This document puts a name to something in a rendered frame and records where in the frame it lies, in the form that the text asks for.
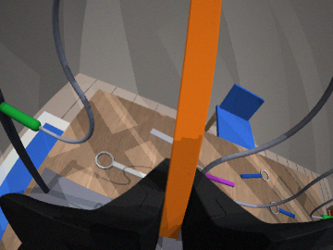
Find grey ring with blue handle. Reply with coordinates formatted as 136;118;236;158
240;169;269;181
270;206;295;218

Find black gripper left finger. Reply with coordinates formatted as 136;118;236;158
0;158;170;250

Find purple handle with grey loop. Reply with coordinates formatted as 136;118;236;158
204;173;236;187

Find grey flat bar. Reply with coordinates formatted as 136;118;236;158
149;129;173;144

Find grey loop with white straight handle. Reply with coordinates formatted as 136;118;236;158
95;152;147;178

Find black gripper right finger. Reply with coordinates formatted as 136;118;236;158
181;169;333;250

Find orange handle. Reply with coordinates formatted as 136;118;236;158
159;0;222;239

